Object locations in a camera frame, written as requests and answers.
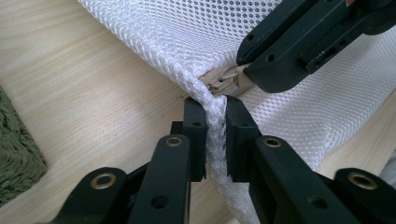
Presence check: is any green woven basket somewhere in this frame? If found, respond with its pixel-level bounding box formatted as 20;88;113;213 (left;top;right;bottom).
0;85;48;208

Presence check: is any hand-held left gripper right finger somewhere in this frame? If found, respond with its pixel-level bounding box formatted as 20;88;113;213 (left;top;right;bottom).
225;95;359;224

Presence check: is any white mesh laundry bag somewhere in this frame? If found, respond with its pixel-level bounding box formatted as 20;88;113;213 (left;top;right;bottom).
78;0;396;224

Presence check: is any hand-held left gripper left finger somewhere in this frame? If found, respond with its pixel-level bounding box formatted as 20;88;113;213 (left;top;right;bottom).
127;96;209;224

